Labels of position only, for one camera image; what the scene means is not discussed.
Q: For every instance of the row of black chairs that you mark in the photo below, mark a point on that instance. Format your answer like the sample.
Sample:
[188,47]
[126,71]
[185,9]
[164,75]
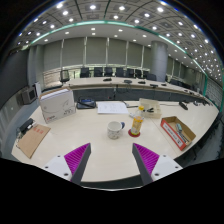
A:
[98,71]

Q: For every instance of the black microphone base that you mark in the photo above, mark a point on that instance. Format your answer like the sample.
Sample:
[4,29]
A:
[183,106]

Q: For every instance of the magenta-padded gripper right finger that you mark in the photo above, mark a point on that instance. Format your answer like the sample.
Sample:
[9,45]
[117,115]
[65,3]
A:
[146,158]

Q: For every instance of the white patterned mug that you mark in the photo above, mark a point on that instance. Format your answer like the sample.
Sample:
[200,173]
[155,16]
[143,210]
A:
[114,130]

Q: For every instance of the white computer tower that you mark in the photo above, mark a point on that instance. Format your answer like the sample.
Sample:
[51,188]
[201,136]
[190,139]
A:
[37,89]

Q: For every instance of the grey box monitor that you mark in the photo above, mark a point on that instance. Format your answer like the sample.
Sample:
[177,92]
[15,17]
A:
[28,96]

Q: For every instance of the yellow-capped orange drink bottle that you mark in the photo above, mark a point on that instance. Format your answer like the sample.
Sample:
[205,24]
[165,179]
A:
[136,125]

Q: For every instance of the black desk phone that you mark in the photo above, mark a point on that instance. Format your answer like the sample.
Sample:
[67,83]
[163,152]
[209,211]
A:
[86,104]

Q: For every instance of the small grey device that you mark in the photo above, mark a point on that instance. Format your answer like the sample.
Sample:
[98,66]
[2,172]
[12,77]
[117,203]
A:
[179,128]

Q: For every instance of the white desk organizer tray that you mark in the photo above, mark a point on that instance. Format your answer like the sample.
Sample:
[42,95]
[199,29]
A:
[155,115]

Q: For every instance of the brown paper envelope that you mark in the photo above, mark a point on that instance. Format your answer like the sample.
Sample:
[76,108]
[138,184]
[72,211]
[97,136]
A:
[32,140]

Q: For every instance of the white paper sheet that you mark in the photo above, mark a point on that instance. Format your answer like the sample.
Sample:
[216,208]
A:
[112,107]

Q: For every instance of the red open cardboard box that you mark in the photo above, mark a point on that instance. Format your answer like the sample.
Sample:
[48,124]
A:
[171,133]

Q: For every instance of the black marker pen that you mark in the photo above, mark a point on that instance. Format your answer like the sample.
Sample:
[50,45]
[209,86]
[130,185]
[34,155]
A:
[150,110]

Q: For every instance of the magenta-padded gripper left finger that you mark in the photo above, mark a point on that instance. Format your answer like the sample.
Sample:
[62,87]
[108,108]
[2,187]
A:
[77,158]

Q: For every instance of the ceiling spot lights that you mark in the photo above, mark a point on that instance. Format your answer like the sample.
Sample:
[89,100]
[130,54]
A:
[121,8]

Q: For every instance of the black desk microphones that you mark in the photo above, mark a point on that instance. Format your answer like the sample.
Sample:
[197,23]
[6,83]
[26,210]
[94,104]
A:
[127,81]

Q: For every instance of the black flat device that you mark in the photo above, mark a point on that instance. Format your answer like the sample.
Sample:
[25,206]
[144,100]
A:
[26,125]

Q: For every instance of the white cardboard box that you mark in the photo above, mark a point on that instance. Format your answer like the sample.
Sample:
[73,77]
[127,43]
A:
[58,108]

